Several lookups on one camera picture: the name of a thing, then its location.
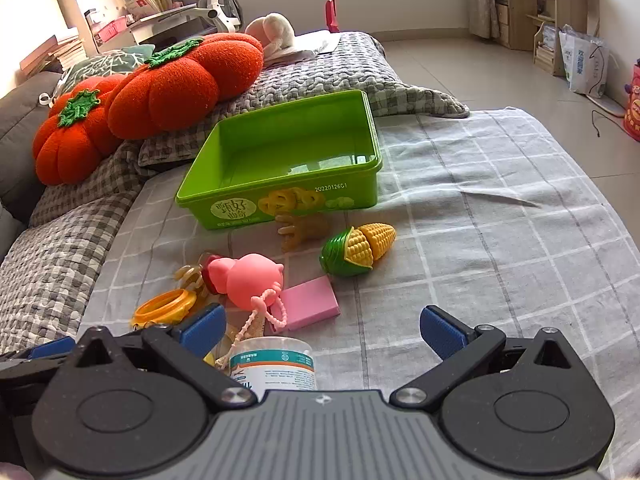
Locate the white pink plush rabbit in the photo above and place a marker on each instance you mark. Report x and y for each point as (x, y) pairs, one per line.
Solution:
(272, 30)

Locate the teal patterned pillow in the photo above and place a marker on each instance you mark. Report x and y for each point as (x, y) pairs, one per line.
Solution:
(100, 65)

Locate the red plastic object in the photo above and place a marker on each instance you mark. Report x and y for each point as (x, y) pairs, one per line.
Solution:
(331, 12)

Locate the small orange pumpkin cushion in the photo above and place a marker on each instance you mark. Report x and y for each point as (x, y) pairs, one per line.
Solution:
(65, 145)

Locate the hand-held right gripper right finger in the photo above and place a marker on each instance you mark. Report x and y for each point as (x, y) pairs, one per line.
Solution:
(442, 332)

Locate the grey quilted blanket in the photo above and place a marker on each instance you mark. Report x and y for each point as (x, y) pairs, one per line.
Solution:
(310, 75)

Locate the white folded cloth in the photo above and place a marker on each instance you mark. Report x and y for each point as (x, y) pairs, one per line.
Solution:
(317, 42)

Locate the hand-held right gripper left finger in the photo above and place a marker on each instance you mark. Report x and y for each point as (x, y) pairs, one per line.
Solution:
(202, 327)

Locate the small red toy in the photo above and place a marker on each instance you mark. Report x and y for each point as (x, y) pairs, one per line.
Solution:
(207, 272)

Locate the pink red book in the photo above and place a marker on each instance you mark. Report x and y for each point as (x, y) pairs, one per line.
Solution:
(111, 30)

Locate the red printed bag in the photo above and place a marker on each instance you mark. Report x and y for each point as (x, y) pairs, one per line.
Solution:
(634, 105)

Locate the green plastic box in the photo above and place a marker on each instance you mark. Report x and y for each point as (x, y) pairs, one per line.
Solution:
(235, 210)

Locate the pink rectangular block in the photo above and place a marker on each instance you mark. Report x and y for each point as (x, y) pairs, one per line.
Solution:
(310, 305)

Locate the grey sofa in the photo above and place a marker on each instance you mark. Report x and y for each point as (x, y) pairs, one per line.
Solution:
(20, 125)

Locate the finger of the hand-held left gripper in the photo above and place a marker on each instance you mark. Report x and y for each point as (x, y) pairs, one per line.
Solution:
(30, 372)
(50, 347)

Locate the toy corn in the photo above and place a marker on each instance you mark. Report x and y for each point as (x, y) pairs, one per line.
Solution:
(360, 247)

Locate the beige curtain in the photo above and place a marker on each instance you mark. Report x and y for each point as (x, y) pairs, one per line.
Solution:
(482, 0)

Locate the large orange pumpkin cushion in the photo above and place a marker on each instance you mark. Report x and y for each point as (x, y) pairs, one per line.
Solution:
(190, 85)

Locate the stack of books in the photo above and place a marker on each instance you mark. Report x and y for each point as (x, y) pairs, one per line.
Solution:
(55, 52)

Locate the papers on desk shelf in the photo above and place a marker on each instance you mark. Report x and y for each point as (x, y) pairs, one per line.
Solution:
(150, 2)

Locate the grey checked sofa cover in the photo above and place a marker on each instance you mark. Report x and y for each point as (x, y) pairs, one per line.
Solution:
(60, 260)

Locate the pink pig toy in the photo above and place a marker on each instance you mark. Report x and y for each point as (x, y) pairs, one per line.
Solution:
(245, 280)

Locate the clear jar of cotton swabs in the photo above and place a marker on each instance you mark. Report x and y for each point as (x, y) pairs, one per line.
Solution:
(272, 365)

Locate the wooden shelf unit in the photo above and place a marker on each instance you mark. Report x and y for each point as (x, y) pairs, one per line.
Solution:
(520, 5)

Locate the light grey grid sheet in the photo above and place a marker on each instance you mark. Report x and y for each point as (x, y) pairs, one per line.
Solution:
(475, 260)

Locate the white desk with shelves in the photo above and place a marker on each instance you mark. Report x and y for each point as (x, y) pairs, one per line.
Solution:
(75, 10)

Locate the white paper bag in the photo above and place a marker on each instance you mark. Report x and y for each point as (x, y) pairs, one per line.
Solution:
(580, 65)

